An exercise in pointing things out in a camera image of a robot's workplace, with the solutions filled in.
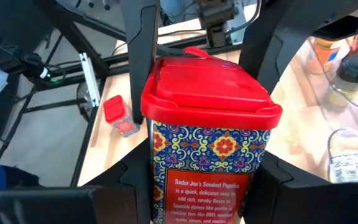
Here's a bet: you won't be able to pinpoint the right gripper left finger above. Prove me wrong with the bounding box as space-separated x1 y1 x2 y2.
81 139 155 224

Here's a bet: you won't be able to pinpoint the green herb jar black lid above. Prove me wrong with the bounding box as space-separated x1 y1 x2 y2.
328 54 358 108

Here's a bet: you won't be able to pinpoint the silver aluminium profile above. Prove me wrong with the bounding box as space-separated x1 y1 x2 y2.
78 52 101 108

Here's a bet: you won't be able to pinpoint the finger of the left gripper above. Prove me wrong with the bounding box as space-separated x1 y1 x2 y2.
119 0 162 126
238 0 332 95

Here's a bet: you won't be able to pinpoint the red pink small box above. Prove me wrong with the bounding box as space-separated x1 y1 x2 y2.
103 95 141 138

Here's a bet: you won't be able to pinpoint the orange spice jar black lid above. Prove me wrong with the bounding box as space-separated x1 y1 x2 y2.
314 37 343 75

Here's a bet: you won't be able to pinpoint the patterned paprika tin red lid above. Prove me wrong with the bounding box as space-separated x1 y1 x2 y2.
140 46 283 224

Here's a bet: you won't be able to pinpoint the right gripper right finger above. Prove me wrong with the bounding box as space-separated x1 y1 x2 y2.
243 151 358 224

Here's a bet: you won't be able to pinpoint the black aluminium rig frame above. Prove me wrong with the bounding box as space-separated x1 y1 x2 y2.
0 18 245 187

